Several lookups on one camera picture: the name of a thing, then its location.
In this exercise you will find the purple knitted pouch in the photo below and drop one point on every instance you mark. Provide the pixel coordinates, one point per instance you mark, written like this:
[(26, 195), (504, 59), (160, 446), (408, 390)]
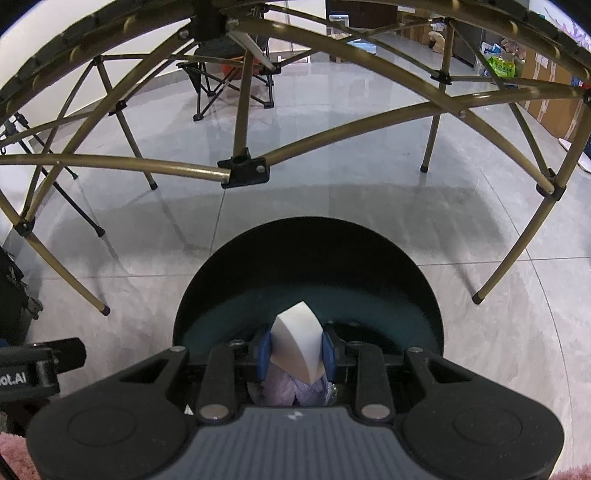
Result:
[(280, 389)]

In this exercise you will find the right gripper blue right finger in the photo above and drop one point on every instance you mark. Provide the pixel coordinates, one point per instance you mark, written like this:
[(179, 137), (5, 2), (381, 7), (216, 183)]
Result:
[(328, 353)]

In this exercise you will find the white wedge foam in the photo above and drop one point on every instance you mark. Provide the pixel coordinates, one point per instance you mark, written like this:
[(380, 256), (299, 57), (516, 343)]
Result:
[(296, 343)]

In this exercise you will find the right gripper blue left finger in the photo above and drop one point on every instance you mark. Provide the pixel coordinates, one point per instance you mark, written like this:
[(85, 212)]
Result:
[(263, 353)]

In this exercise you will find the tan folding slat table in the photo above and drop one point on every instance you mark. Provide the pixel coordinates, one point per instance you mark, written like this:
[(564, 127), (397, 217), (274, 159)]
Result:
[(362, 176)]

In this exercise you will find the green snack bag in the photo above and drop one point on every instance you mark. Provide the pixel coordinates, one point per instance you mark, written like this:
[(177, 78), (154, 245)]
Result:
[(501, 67)]

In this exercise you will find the black folding chair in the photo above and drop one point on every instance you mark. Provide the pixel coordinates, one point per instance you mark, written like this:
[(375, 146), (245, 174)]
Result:
[(218, 68)]

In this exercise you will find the black camera tripod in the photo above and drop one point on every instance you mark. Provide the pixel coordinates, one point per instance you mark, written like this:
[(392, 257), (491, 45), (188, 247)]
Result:
[(10, 128)]

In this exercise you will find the black round trash bin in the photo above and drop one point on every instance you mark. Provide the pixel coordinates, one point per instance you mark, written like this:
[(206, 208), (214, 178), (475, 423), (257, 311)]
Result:
[(351, 277)]

